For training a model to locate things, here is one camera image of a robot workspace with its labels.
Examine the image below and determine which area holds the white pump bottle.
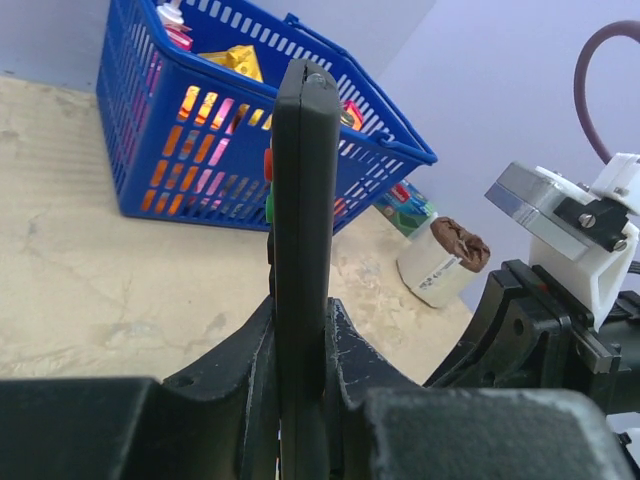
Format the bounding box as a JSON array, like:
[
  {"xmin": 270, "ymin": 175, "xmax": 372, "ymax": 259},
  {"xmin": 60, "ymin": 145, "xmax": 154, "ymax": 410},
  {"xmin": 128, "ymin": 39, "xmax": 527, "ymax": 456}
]
[{"xmin": 156, "ymin": 0, "xmax": 193, "ymax": 51}]

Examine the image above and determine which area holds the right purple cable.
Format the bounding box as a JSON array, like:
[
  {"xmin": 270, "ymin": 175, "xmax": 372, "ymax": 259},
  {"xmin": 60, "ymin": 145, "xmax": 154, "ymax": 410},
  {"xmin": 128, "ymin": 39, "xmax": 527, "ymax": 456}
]
[{"xmin": 573, "ymin": 19, "xmax": 640, "ymax": 164}]

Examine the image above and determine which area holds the black remote control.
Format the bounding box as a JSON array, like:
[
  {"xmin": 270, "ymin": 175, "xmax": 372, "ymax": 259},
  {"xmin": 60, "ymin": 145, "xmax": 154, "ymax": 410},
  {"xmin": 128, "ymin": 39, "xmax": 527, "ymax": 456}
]
[{"xmin": 271, "ymin": 59, "xmax": 340, "ymax": 479}]

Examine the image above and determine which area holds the yellow snack bag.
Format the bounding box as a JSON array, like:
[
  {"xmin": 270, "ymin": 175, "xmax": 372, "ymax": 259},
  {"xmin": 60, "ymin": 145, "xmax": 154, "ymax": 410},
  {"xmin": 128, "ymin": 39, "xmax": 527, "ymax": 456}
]
[{"xmin": 199, "ymin": 45, "xmax": 263, "ymax": 83}]

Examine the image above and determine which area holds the orange carton box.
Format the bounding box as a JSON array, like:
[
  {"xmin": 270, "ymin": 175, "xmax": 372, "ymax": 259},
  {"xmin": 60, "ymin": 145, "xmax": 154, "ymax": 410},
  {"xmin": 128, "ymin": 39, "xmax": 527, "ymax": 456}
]
[{"xmin": 341, "ymin": 100, "xmax": 363, "ymax": 131}]

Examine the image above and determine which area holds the blue plastic basket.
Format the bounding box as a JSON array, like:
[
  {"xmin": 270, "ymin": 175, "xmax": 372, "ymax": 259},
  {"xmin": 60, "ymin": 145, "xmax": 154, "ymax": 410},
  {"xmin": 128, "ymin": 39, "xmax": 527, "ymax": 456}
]
[{"xmin": 96, "ymin": 1, "xmax": 437, "ymax": 231}]

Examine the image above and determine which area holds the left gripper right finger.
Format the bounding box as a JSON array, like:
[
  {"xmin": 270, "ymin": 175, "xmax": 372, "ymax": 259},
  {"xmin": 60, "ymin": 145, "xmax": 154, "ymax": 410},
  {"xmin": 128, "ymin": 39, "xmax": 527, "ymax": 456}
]
[{"xmin": 325, "ymin": 298, "xmax": 428, "ymax": 479}]

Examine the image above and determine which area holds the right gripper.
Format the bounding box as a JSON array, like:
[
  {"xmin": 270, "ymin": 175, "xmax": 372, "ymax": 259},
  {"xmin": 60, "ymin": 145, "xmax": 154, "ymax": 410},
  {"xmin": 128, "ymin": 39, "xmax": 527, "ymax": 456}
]
[{"xmin": 423, "ymin": 260, "xmax": 639, "ymax": 414}]

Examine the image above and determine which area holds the brown lidded white cup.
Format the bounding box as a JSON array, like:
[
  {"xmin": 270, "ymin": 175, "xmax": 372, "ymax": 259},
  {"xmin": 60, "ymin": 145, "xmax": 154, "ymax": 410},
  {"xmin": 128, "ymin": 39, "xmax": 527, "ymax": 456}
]
[{"xmin": 396, "ymin": 216, "xmax": 491, "ymax": 308}]

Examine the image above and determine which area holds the blue green sponge pack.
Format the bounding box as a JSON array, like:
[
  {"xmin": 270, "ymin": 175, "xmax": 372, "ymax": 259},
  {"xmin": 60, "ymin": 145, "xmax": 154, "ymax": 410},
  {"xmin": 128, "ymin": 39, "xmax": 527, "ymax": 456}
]
[{"xmin": 374, "ymin": 180, "xmax": 437, "ymax": 238}]

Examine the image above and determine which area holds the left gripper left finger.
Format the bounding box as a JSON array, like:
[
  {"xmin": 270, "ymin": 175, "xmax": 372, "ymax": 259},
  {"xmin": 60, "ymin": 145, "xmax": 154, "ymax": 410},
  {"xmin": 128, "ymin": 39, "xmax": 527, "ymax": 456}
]
[{"xmin": 162, "ymin": 297, "xmax": 279, "ymax": 479}]

